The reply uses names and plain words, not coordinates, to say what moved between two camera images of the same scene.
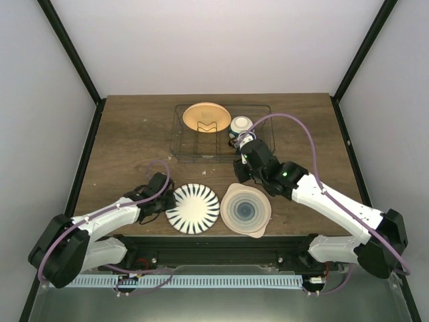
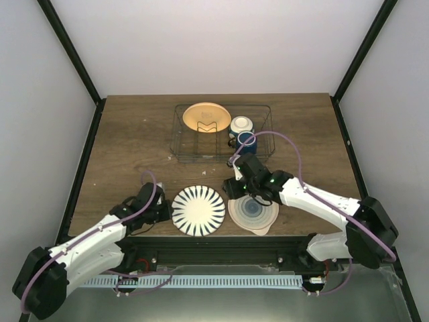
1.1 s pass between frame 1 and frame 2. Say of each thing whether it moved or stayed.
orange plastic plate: stayed
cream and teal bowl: stayed
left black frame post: stayed
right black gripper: moved
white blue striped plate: moved
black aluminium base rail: stayed
